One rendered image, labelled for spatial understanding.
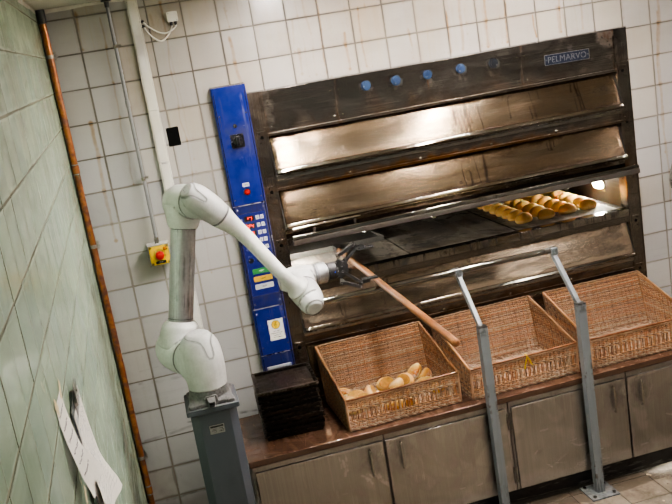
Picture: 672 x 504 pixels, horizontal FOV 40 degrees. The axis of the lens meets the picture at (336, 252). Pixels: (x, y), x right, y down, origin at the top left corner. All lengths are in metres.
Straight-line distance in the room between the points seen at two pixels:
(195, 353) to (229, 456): 0.44
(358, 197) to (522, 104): 0.95
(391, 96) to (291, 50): 0.53
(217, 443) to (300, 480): 0.63
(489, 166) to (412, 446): 1.43
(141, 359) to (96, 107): 1.18
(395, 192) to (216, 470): 1.63
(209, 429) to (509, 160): 2.06
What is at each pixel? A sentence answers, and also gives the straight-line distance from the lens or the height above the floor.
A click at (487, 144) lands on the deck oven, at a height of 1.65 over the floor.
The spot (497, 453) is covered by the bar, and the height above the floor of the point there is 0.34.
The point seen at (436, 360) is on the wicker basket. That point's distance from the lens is 4.53.
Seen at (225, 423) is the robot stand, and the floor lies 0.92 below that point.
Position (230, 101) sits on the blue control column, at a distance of 4.29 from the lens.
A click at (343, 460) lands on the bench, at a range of 4.22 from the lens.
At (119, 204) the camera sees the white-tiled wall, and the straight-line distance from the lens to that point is 4.33.
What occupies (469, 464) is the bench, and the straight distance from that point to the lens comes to 4.42.
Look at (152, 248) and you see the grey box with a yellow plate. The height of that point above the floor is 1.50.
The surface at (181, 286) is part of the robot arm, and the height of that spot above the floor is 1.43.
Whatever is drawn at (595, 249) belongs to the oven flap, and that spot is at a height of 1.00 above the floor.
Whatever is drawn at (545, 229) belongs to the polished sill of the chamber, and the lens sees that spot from 4.86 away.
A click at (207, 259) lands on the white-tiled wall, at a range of 4.40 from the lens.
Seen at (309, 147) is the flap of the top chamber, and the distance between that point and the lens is 4.40.
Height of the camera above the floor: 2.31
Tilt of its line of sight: 13 degrees down
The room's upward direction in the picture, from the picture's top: 9 degrees counter-clockwise
